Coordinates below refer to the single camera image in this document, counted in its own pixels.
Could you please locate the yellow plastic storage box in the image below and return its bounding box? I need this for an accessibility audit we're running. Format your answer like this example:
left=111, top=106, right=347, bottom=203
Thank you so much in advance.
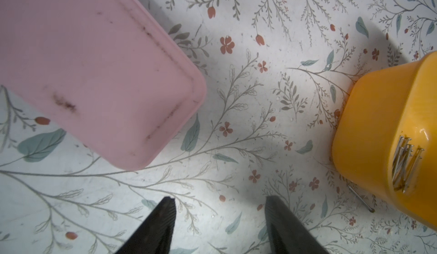
left=332, top=52, right=437, bottom=229

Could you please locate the pink phone case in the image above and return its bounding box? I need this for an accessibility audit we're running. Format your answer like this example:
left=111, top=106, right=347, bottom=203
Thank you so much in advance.
left=1, top=0, right=207, bottom=171

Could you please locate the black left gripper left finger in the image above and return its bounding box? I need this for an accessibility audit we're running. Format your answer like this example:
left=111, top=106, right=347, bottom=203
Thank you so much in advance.
left=116, top=197, right=176, bottom=254

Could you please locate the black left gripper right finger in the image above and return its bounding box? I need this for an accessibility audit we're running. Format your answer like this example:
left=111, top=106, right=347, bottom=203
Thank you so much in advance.
left=265, top=196, right=328, bottom=254

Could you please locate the steel nail beside box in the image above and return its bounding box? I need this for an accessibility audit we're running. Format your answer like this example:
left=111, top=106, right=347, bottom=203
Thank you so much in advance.
left=347, top=184, right=375, bottom=213

